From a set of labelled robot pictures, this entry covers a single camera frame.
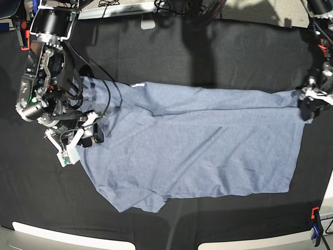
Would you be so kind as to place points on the black table cloth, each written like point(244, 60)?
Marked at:
point(36, 190)

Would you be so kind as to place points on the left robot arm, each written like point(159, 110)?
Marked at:
point(320, 16)

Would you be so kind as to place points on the orange blue clamp bottom right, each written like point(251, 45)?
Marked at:
point(317, 228)

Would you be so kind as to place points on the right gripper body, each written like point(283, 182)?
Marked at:
point(69, 132)

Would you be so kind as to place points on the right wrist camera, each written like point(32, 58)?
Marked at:
point(70, 156)

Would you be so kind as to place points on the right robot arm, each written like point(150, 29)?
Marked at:
point(51, 89)

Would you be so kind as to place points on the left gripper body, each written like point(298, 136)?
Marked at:
point(312, 92)

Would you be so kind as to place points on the light blue t-shirt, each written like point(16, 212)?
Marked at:
point(170, 141)

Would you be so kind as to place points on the aluminium rail behind table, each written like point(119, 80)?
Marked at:
point(117, 10)

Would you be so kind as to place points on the orange clamp top left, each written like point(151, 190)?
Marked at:
point(23, 34)

